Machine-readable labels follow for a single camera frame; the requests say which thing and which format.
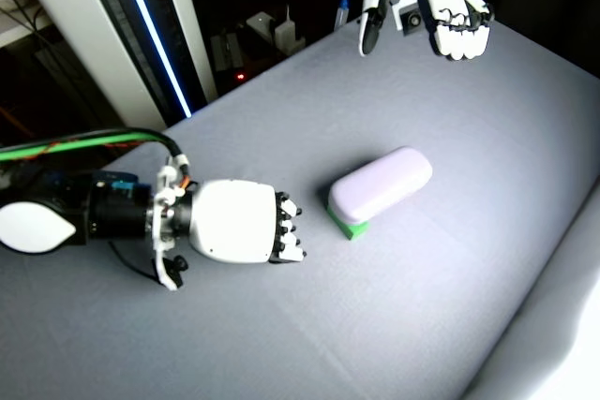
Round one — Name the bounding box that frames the lavender glasses case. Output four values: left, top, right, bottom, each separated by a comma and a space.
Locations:
326, 146, 433, 225

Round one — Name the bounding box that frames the green rectangular block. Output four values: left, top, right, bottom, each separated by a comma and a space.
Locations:
326, 202, 371, 242

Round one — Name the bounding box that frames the black sheathed arm cable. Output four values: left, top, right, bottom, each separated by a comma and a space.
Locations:
0, 126, 191, 176

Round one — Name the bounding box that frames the white column with blue light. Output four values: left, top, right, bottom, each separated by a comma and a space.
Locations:
8, 0, 219, 127

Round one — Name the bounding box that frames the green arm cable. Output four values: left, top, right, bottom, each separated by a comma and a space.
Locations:
0, 131, 163, 162

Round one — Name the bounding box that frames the white shelf board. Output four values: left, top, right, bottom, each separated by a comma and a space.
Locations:
0, 8, 51, 49

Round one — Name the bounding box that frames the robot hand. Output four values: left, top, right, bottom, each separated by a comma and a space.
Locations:
188, 178, 308, 265
358, 0, 495, 63

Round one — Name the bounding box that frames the grey table cloth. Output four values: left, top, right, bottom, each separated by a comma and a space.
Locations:
0, 6, 600, 400

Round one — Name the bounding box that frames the thin black camera cable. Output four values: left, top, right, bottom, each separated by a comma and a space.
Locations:
110, 240, 163, 283

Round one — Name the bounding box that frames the red twisted wire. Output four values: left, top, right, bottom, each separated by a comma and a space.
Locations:
18, 137, 113, 160

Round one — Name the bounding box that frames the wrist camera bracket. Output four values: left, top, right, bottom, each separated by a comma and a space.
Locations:
390, 0, 423, 37
149, 155, 191, 292

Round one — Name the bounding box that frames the small white box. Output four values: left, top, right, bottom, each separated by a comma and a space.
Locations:
246, 10, 278, 43

